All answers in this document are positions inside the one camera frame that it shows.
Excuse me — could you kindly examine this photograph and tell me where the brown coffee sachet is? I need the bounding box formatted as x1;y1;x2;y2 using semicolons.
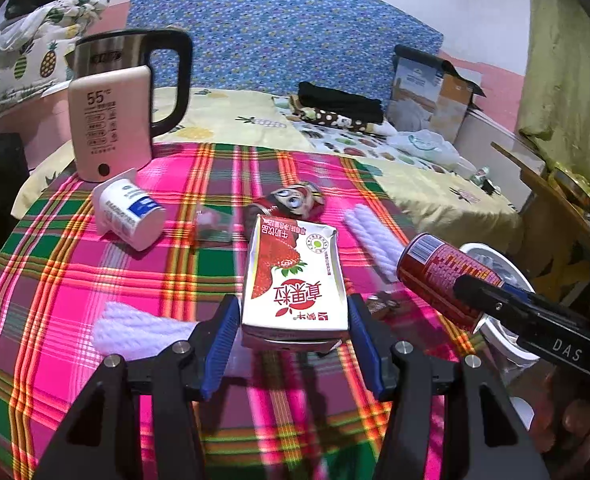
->
365;290;402;321

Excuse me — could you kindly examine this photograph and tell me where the white round trash bin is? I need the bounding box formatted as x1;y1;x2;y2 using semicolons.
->
460;243;539;372

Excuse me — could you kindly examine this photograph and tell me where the strawberry milk carton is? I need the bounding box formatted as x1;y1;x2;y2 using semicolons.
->
241;214;348;353

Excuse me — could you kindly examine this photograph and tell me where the red drink can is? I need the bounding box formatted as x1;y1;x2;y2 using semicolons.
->
396;233;504;332

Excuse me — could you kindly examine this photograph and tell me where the white foam net sleeve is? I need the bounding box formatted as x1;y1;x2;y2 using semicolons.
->
344;205;406;282
91;301;197;361

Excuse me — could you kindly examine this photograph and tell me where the small clear plastic cup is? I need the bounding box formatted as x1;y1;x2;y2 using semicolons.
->
193;203;233;245

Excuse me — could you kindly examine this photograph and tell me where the white blue yogurt cup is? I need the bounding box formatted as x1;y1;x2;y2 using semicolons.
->
91;168;167;252

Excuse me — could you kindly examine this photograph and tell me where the right hand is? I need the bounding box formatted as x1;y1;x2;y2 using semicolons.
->
530;367;590;469

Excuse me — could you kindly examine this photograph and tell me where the wooden round table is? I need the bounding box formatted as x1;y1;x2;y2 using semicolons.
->
492;143;590;300

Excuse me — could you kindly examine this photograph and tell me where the yellow pineapple bed sheet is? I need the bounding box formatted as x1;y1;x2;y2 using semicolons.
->
9;86;524;261

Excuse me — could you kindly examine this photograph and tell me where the metal pan on table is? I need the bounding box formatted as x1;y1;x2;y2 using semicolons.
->
548;165;590;212

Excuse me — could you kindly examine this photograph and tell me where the small bottle on bed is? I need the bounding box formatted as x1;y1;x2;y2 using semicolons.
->
470;166;501;196

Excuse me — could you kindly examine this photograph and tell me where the plaid pink green tablecloth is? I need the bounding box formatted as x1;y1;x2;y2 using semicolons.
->
0;141;482;480

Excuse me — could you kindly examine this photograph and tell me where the crushed cartoon red can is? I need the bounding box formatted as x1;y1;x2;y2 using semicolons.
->
243;181;325;240

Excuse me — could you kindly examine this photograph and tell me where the white plastic bag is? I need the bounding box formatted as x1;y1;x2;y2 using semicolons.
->
387;129;460;169

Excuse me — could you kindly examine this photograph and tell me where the green curtain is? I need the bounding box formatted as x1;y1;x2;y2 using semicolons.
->
518;0;590;186

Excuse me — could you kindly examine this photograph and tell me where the open cardboard box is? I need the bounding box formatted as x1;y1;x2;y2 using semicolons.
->
386;44;485;143

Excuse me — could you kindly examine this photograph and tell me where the polka dot brown cloth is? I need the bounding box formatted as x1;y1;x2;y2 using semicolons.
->
289;94;397;136

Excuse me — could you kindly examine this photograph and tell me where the black folded cloth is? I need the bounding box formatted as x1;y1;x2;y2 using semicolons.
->
298;81;384;124

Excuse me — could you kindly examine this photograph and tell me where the pink thermos box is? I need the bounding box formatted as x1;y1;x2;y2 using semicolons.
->
68;79;152;183

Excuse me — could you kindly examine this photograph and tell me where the blue floral mattress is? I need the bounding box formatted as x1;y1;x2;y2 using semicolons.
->
127;0;444;101

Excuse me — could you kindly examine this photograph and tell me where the black steel electric kettle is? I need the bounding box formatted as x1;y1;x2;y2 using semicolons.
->
66;29;193;138

